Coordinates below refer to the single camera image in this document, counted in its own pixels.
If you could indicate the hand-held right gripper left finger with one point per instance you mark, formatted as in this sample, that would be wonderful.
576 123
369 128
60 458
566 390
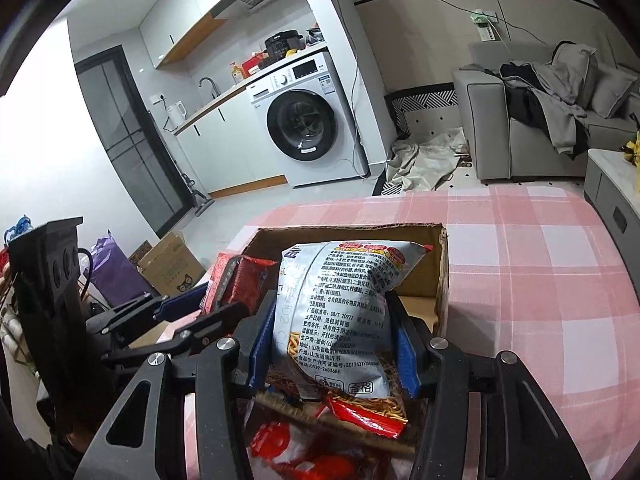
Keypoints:
260 355

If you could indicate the purple plastic bag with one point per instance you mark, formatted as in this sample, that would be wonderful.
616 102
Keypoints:
117 270

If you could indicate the red box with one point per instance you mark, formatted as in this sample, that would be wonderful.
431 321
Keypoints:
255 65

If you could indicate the white upper kitchen cabinets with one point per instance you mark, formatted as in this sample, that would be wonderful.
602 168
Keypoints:
170 25

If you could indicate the dark glass door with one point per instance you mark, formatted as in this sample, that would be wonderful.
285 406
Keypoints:
130 150

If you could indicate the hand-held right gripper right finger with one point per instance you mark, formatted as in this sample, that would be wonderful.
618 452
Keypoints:
407 360

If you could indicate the white electric kettle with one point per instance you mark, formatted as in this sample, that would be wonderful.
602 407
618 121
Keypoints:
176 116

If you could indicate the yellow bottle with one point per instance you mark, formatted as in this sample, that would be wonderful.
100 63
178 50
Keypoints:
236 74

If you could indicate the red and white snack packet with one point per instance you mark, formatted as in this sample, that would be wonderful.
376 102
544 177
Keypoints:
300 455

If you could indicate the white red noodle snack packet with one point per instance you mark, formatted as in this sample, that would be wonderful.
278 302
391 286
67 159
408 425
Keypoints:
330 320

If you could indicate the black rice cooker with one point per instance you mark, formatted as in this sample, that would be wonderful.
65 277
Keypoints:
282 45

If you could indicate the dark plastic bag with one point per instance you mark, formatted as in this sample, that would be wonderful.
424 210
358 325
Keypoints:
315 35

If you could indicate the pink checkered tablecloth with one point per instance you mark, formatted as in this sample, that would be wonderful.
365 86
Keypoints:
525 285

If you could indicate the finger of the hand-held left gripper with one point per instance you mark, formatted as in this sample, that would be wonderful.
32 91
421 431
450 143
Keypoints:
180 305
210 327

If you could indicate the kitchen faucet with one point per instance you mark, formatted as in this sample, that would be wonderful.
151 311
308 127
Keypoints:
210 82

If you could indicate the stick vacuum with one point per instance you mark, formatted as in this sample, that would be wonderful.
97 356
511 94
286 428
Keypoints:
197 197

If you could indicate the blue crumpled bag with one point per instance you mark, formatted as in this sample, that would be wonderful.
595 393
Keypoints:
20 225

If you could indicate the yellow bag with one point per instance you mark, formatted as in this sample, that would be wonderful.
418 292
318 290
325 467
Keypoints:
634 147

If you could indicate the grey clothes pile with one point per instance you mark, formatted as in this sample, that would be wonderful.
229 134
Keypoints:
560 105

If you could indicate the red snack packet black stripe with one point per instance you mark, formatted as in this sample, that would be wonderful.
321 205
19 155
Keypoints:
240 280

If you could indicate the brown cardboard box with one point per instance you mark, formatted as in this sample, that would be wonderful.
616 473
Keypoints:
425 280

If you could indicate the crumpled white cloth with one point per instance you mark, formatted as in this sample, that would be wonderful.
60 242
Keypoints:
425 160

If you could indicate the white washing machine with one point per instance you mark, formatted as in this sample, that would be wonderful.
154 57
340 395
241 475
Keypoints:
310 125

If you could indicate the grey sofa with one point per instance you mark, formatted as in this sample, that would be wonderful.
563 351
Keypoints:
485 125

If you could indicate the cardboard box with cat print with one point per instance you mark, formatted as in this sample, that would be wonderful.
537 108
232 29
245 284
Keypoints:
170 265

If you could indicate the white lower kitchen cabinets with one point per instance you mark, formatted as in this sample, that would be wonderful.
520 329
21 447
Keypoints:
220 150

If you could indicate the grey cushion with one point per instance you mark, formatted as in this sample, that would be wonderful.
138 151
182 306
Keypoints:
612 90

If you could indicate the white kitchen cabinets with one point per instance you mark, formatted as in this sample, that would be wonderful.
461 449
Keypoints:
170 25
220 150

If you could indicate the grey coffee table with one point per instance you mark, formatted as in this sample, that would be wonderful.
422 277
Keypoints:
607 195

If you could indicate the white wall device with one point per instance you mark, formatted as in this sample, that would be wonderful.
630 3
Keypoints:
487 30

